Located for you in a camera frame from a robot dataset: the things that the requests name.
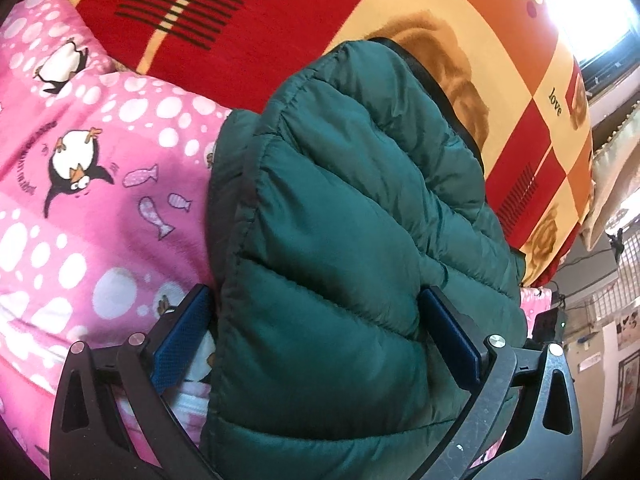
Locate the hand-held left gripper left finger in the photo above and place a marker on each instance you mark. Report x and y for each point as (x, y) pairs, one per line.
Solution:
(182, 342)

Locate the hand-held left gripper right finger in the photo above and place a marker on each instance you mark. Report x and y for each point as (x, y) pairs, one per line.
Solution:
(450, 340)

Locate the green puffer jacket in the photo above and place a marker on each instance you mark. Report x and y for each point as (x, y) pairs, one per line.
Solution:
(325, 210)

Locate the black device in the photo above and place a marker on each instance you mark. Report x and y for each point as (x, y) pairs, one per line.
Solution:
(549, 324)

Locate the pink penguin print blanket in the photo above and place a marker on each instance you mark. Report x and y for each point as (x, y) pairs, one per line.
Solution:
(100, 240)

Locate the cream curtain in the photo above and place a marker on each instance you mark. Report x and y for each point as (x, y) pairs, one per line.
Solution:
(612, 175)

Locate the red orange printed blanket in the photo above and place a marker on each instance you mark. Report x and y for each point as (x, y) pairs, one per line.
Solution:
(250, 35)

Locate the bright window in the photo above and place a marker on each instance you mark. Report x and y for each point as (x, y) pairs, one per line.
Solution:
(580, 5)

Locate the framed wall picture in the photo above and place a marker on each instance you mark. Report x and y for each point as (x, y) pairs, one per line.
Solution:
(629, 385)

